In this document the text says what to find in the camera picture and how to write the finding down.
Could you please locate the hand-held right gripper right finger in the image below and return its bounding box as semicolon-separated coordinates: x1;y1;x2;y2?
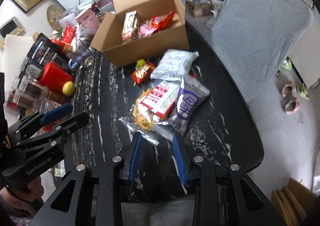
172;132;288;226

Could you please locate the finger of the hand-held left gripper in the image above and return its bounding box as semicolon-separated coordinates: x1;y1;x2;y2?
7;102;74;142
15;112;90;152

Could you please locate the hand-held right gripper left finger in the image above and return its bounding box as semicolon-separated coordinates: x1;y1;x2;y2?
29;131;143;226

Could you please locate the clear bag of yellow crisps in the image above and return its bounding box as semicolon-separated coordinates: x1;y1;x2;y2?
119;89;181;147

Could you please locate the purple silver snack bag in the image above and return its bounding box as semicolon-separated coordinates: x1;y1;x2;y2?
167;75;210;138

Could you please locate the red white packet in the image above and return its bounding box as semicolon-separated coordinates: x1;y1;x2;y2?
138;80;181;121

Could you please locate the small red snack packet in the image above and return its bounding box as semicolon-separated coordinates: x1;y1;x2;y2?
132;62;157;86

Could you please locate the pale grey snack bag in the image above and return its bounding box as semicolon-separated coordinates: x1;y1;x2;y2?
150;49;199;82

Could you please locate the red yellow snack bag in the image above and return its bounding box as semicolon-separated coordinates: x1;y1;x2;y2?
151;12;175;32

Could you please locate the person's left hand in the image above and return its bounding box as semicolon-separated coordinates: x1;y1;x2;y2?
0;178;45;218

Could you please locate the yellow lemon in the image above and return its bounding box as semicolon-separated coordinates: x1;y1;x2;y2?
62;81;76;96

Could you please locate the cluster of glass spice jars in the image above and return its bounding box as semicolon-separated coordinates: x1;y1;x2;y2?
6;74;68;117

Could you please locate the red plastic container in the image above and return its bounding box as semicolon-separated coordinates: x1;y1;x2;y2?
39;62;74;94

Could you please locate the dark clothing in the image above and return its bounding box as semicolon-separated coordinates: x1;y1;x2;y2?
0;71;10;186

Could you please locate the grey cloth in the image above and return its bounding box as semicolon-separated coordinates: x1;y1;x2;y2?
121;200;198;226

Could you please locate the black printed box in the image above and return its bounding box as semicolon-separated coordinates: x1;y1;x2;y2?
19;33;73;84

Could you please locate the glass measuring cup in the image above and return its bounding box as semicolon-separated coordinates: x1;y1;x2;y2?
67;40;96;69

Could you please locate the red paper packet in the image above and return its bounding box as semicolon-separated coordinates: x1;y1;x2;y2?
62;24;77;45

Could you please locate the small white framed chalkboard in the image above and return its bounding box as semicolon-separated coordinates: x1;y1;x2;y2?
0;16;27;45

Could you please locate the round woven fan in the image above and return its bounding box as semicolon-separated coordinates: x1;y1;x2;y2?
47;4;67;31

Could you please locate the pink plastic tub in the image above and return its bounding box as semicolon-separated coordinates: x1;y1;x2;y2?
75;8;101;40

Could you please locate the mauve storage box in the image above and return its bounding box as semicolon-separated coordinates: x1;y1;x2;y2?
96;0;116;13

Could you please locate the stack of cardboard sheets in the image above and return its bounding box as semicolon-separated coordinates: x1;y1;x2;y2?
271;177;314;219

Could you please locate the pink slipper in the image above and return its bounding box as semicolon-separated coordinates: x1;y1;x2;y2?
280;81;297;97
282;97;301;116

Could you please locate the small cardboard box of goods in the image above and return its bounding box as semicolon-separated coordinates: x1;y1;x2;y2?
186;0;216;18

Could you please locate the chair with leaf-pattern cover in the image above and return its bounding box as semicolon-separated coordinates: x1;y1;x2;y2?
211;0;314;97

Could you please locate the white counter cabinet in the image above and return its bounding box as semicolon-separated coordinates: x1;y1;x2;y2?
287;0;320;90

